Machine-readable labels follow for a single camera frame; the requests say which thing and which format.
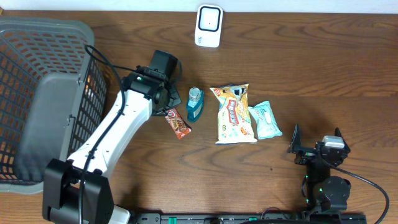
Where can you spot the light blue wet wipes pack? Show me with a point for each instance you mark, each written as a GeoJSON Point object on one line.
{"type": "Point", "coordinates": [265, 121]}

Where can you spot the grey plastic mesh basket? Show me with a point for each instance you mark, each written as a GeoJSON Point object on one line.
{"type": "Point", "coordinates": [52, 97]}

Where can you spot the teal mouthwash bottle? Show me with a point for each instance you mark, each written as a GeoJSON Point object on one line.
{"type": "Point", "coordinates": [195, 104]}

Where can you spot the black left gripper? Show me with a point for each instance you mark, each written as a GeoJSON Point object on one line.
{"type": "Point", "coordinates": [173, 96]}

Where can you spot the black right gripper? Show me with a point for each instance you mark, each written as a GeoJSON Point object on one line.
{"type": "Point", "coordinates": [295, 146]}

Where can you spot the yellow snack chips bag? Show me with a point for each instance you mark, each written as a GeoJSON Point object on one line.
{"type": "Point", "coordinates": [234, 119]}

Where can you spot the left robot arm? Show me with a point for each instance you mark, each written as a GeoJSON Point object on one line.
{"type": "Point", "coordinates": [77, 190]}

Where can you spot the red chocolate bar wrapper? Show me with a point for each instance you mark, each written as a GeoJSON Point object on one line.
{"type": "Point", "coordinates": [179, 126]}

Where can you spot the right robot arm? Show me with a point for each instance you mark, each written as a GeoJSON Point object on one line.
{"type": "Point", "coordinates": [324, 192]}

